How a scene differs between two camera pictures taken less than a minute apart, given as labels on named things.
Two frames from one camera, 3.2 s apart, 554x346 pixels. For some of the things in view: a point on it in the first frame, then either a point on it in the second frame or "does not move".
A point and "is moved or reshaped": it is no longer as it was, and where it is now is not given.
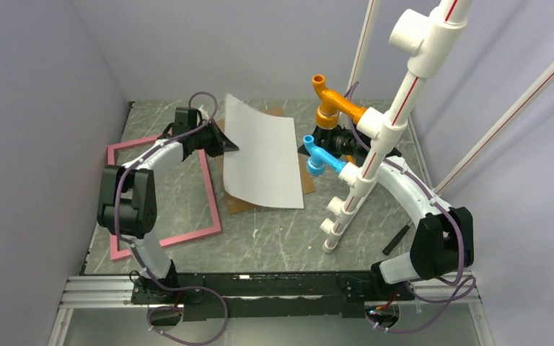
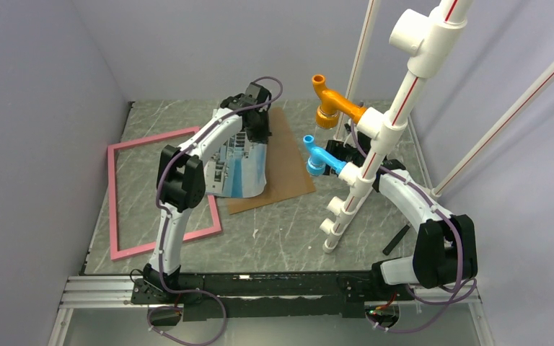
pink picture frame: (115, 252) does not move
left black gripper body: (204, 139) → (260, 132)
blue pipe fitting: (319, 158) does not move
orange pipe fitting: (332, 103) does not move
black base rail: (215, 295) does not move
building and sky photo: (262, 162) is moved or reshaped
